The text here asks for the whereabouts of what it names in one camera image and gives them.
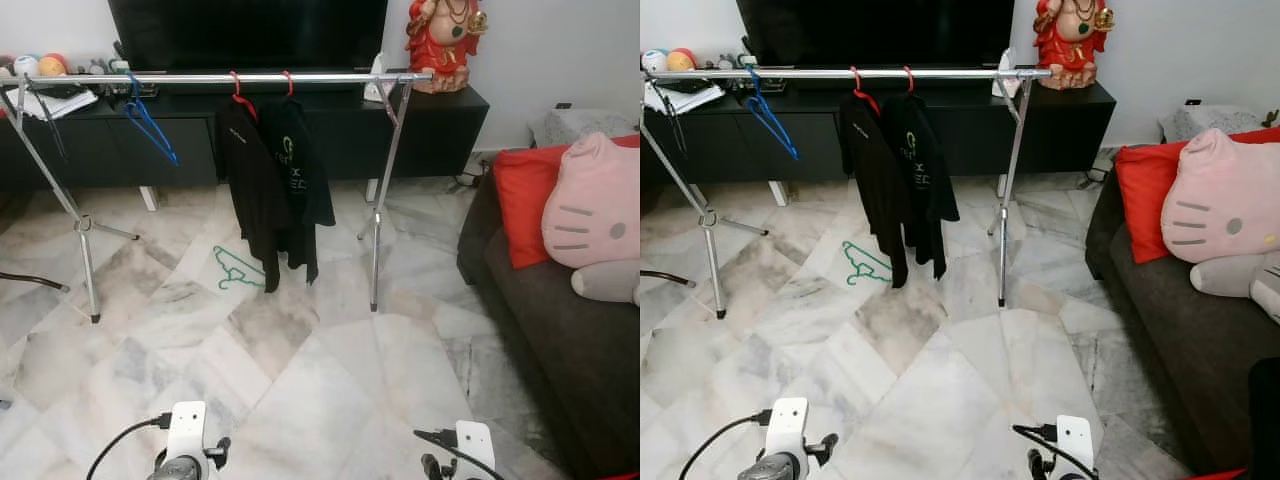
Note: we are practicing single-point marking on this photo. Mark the black printed shirt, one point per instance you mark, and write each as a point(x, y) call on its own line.
point(872, 185)
point(930, 175)
point(305, 180)
point(250, 190)

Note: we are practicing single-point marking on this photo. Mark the green plastic hanger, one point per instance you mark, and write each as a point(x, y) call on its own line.
point(239, 267)
point(867, 262)

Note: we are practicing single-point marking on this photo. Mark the blue plastic hanger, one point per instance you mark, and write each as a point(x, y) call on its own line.
point(131, 103)
point(753, 100)

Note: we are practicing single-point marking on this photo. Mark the dark grey fabric sofa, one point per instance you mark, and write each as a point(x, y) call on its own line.
point(560, 340)
point(1190, 340)

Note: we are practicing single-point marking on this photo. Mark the grey plush toy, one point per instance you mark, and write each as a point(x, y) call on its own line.
point(1240, 278)
point(610, 283)

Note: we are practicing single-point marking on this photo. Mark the red cushion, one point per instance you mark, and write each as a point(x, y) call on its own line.
point(1140, 195)
point(520, 200)

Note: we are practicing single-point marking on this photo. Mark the pink cat face pillow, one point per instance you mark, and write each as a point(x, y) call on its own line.
point(1215, 190)
point(590, 200)

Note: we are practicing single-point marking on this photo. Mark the black television cabinet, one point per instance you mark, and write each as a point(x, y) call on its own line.
point(1065, 125)
point(440, 130)

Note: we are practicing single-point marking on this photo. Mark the thin black rod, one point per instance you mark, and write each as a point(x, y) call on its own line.
point(50, 125)
point(676, 121)

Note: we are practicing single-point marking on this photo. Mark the grey translucent storage box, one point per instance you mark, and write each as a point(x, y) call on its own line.
point(1205, 120)
point(570, 125)

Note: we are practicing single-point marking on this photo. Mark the white paper stack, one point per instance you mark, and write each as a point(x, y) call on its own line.
point(60, 103)
point(690, 97)

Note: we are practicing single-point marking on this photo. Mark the silver metal clothes rack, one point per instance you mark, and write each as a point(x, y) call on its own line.
point(950, 73)
point(200, 77)

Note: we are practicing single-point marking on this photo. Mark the white pink tissue packet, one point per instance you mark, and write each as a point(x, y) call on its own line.
point(376, 88)
point(1005, 82)

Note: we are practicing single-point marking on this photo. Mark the orange yellow plush ball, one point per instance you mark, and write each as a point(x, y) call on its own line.
point(54, 66)
point(682, 60)

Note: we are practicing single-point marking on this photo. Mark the red robed figurine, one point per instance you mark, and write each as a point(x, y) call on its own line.
point(1070, 45)
point(440, 45)

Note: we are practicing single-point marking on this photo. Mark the black flat television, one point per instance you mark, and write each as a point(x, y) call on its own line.
point(250, 30)
point(880, 30)

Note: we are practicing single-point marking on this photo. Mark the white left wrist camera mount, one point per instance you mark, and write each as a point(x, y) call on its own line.
point(186, 425)
point(788, 420)

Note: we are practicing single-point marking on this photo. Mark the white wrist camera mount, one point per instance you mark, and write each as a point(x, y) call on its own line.
point(475, 445)
point(1075, 440)
point(186, 425)
point(788, 420)

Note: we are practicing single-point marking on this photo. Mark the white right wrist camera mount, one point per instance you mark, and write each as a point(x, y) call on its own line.
point(1075, 440)
point(475, 445)

